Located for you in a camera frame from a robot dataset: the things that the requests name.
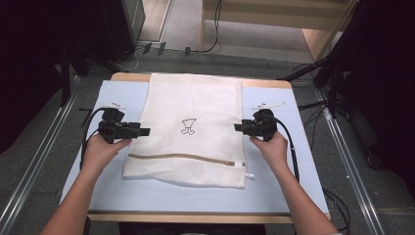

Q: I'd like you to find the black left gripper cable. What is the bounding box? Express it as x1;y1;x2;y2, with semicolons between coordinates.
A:
79;107;110;171

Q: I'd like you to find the black cabinet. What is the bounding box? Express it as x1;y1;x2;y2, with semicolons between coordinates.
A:
97;0;147;64

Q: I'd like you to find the black hanging cable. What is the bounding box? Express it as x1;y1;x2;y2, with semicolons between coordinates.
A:
189;0;223;55

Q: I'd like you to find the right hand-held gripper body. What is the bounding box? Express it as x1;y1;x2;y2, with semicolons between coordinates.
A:
248;101;288;143

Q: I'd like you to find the black floor cable loop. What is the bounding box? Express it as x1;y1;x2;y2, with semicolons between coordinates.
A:
322;188;352;235

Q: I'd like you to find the black metal stand frame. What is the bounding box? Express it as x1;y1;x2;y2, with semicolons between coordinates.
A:
276;0;415;118

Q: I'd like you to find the person's dark clothing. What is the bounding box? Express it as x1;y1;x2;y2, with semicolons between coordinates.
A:
117;222;267;235

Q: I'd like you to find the light wooden shelf unit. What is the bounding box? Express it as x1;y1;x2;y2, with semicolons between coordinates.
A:
200;0;360;63

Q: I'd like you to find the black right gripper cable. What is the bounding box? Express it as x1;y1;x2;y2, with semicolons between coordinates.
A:
269;115;300;184

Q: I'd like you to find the person's left hand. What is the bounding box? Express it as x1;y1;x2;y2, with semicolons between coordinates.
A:
80;132;133;178

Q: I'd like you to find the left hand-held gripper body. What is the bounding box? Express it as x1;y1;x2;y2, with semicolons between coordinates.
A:
97;102;142;145

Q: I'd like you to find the metal floor rail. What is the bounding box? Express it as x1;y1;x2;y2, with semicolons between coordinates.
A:
313;87;388;235
0;75;83;235

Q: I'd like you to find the person's right hand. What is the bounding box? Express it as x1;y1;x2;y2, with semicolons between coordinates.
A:
249;129;291;173

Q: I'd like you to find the wooden table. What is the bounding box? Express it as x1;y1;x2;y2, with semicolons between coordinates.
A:
87;71;332;225

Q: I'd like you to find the white mesh laundry bag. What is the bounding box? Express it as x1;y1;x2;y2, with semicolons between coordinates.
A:
121;71;256;190

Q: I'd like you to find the light blue table mat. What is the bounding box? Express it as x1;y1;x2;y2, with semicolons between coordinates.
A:
57;79;330;216

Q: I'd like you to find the white floor cable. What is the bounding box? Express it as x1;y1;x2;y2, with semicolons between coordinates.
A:
112;44;145;72

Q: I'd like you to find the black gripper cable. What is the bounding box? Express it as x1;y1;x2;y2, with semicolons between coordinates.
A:
79;107;110;171
269;115;300;184

